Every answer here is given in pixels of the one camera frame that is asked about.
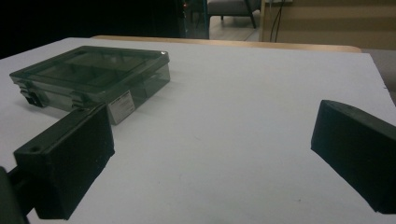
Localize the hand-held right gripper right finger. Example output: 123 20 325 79
310 99 396 215

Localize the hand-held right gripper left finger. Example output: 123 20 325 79
13 103 116 221

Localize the grey translucent plastic compartment box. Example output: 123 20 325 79
8 45 172 126

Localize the light wooden shelf unit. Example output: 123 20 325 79
261 0 396 51

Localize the white table cover sheet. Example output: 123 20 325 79
0 36 396 224

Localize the dark metal cabinet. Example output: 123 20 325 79
179 0 210 40

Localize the grey chair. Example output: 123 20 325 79
206 0 262 30

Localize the black hanging cable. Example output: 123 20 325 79
268 3 279 42
274 0 286 43

